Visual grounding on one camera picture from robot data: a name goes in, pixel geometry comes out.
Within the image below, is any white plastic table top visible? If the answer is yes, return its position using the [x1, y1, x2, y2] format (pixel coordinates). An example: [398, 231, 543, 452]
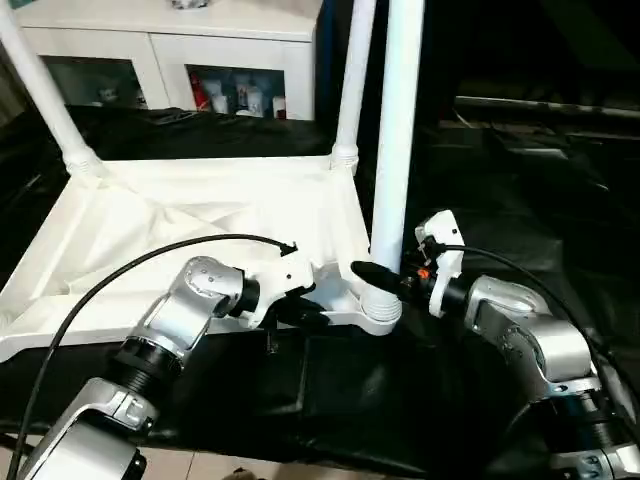
[0, 152, 404, 364]

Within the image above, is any black plastic mat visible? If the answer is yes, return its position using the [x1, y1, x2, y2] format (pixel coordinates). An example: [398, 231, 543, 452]
[0, 92, 640, 476]

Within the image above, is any long dark metal rod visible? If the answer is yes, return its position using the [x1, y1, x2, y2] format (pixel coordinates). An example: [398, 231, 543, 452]
[455, 94, 640, 121]

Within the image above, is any red bottle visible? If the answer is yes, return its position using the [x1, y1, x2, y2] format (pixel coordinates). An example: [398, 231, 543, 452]
[190, 72, 210, 112]

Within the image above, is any white cabinet with glass doors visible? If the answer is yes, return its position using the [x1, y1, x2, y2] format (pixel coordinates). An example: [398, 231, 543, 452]
[14, 0, 324, 121]

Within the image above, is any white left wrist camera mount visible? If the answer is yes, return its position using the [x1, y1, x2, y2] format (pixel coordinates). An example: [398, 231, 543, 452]
[238, 252, 317, 331]

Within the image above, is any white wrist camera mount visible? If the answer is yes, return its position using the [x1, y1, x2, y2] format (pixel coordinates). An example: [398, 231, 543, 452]
[238, 252, 317, 331]
[414, 209, 465, 319]

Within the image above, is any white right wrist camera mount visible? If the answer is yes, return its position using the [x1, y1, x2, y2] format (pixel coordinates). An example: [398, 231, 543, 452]
[414, 209, 465, 319]

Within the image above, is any black left wrist camera cable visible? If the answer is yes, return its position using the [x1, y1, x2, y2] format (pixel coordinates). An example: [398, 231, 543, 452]
[14, 233, 300, 480]

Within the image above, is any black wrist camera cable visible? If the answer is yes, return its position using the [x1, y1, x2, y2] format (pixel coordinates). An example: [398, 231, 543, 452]
[424, 238, 640, 416]
[14, 233, 300, 480]

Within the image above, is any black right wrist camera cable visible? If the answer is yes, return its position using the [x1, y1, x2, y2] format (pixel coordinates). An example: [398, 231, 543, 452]
[424, 238, 640, 416]

